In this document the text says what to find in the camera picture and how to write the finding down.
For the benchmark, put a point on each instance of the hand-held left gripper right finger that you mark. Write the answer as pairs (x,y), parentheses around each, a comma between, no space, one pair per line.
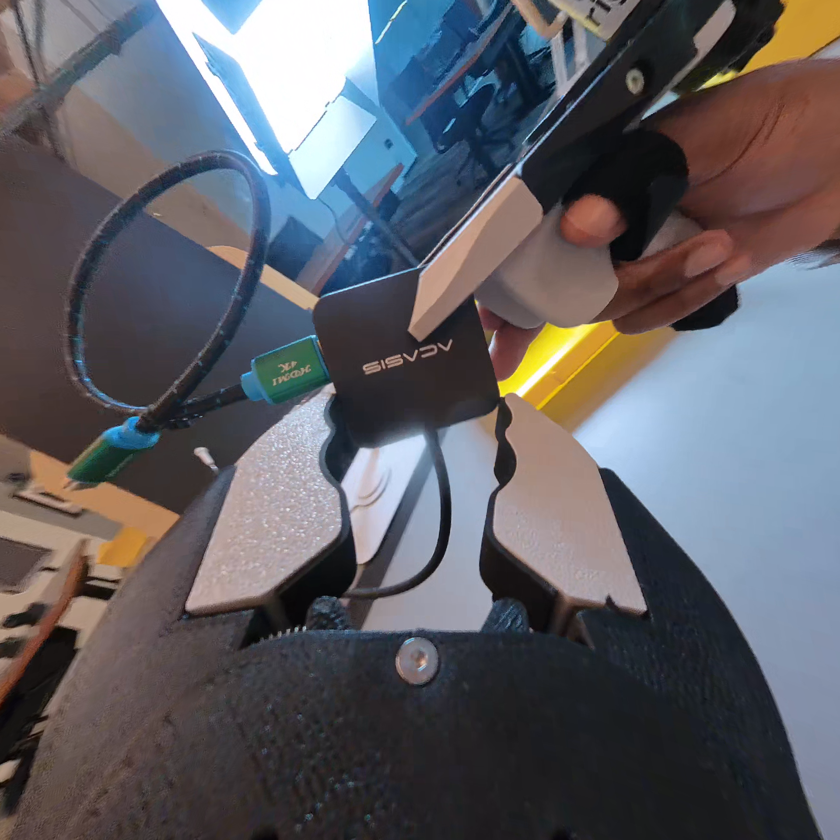
(565,525)

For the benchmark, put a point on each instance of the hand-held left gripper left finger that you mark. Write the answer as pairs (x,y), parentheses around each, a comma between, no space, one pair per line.
(269,525)

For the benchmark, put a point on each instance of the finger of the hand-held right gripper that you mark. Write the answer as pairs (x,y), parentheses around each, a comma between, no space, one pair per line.
(466,256)

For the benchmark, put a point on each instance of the black hdmi adapter box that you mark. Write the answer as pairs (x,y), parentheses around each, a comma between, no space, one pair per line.
(394,374)

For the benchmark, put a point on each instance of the person's right hand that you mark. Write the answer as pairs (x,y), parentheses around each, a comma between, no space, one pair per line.
(761,171)

